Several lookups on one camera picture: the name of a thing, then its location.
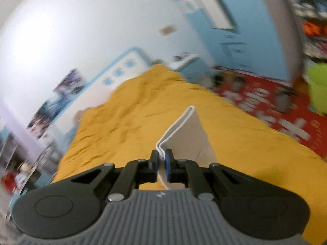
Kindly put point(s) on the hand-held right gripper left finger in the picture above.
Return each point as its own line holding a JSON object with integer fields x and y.
{"x": 154, "y": 158}

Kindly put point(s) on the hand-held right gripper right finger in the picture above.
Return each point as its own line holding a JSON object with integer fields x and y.
{"x": 168, "y": 167}

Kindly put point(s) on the white printed t-shirt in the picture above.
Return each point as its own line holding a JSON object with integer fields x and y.
{"x": 189, "y": 135}

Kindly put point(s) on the yellow quilted blanket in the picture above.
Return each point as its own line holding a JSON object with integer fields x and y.
{"x": 127, "y": 122}

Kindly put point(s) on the blue and white headboard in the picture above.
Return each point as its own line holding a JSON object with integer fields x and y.
{"x": 122, "y": 66}

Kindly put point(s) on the white nightstand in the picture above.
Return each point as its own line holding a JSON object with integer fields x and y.
{"x": 189, "y": 66}

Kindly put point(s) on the red printed floor mat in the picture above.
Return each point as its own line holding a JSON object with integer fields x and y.
{"x": 255, "y": 99}

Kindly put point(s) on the red bag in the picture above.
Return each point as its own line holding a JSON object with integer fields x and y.
{"x": 9, "y": 181}

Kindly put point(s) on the blue and white wardrobe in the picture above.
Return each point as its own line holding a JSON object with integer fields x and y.
{"x": 255, "y": 43}

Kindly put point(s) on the wardrobe mirror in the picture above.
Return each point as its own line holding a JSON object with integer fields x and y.
{"x": 214, "y": 2}

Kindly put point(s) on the green plastic object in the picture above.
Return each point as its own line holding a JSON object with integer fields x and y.
{"x": 319, "y": 89}

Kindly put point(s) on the cluttered shelf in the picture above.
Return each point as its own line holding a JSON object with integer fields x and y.
{"x": 313, "y": 17}

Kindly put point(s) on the wall poster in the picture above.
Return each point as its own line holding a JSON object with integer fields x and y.
{"x": 56, "y": 99}

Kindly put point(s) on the wall switch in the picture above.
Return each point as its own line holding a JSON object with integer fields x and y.
{"x": 167, "y": 29}

